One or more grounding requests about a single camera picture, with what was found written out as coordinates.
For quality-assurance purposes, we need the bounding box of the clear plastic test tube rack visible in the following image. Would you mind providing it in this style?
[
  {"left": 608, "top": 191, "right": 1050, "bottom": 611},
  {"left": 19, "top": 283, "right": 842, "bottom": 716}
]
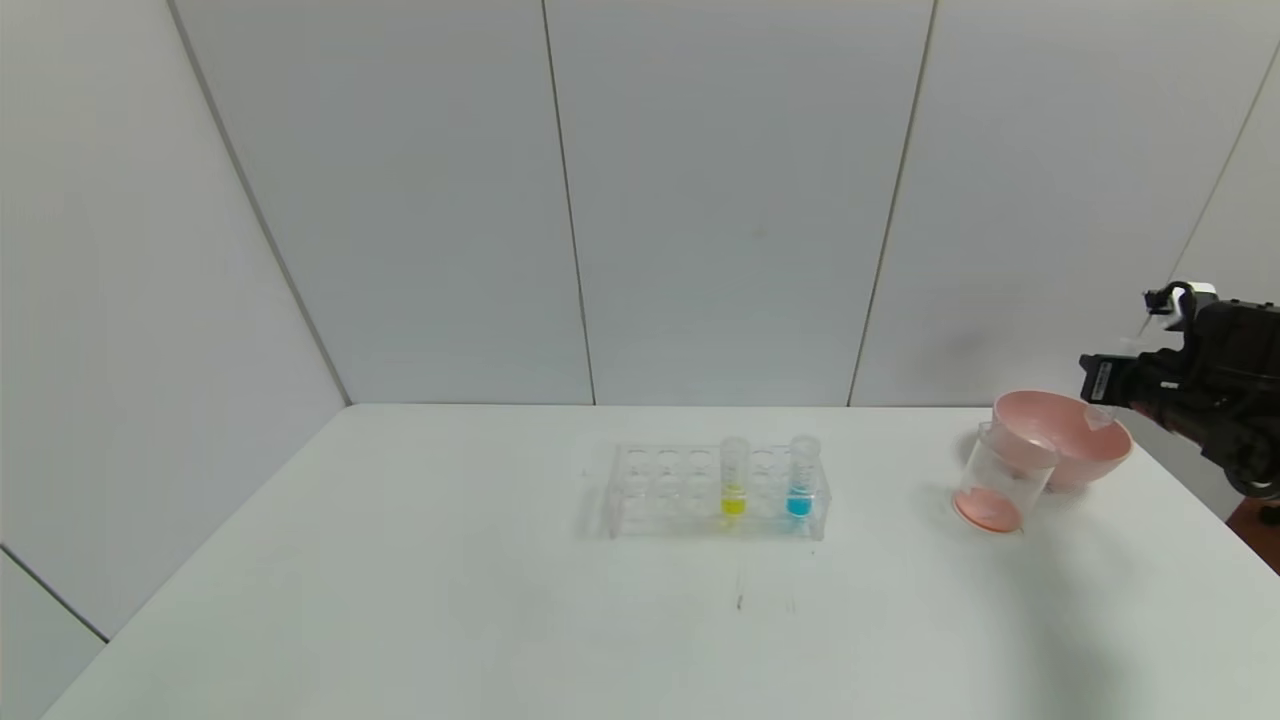
[{"left": 605, "top": 443, "right": 831, "bottom": 542}]

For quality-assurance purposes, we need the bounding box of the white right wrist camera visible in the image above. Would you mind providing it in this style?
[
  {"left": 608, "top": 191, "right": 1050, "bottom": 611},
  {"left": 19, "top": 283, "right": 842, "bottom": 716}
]
[{"left": 1145, "top": 283, "right": 1219, "bottom": 331}]

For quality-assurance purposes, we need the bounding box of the blue pigment test tube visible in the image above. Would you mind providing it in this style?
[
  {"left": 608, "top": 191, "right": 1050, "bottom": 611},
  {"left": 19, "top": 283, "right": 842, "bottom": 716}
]
[{"left": 787, "top": 434, "right": 822, "bottom": 519}]

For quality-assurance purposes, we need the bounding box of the yellow pigment test tube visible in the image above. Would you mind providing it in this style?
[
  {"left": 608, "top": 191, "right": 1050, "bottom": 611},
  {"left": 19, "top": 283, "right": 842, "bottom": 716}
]
[{"left": 719, "top": 436, "right": 750, "bottom": 518}]

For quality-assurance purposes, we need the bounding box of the pink bowl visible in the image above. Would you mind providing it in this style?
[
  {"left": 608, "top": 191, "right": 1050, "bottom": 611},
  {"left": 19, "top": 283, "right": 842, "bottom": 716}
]
[{"left": 993, "top": 390, "right": 1134, "bottom": 491}]

